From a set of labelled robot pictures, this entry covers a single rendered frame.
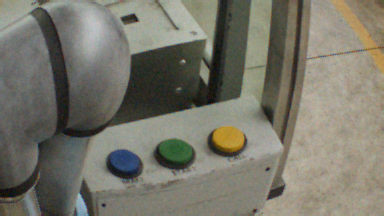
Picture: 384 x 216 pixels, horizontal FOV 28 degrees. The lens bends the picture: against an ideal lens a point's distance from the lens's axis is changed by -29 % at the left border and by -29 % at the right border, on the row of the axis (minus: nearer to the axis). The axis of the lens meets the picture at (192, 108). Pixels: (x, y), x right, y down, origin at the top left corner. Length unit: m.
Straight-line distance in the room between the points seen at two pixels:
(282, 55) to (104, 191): 0.29
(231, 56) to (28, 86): 0.75
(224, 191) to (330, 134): 1.36
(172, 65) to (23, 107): 0.81
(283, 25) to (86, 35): 0.57
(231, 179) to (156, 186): 0.11
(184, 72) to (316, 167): 1.13
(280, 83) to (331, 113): 1.44
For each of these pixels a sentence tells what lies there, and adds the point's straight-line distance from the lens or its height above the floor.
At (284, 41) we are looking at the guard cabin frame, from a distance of 1.24.
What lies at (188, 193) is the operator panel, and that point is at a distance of 1.28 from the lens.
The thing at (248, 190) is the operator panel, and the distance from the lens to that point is 1.33.
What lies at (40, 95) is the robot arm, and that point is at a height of 1.36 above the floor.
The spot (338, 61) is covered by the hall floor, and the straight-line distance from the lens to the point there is 2.92.
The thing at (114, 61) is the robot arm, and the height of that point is 1.34.
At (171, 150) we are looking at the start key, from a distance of 1.26.
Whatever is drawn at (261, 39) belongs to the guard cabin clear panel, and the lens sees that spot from 1.35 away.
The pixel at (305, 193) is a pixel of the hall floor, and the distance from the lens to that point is 2.47.
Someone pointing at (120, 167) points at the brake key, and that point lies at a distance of 1.23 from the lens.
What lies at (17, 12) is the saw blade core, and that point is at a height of 0.95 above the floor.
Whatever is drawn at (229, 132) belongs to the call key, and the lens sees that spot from 1.29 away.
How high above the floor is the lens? 1.81
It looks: 43 degrees down
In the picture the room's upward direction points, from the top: 7 degrees clockwise
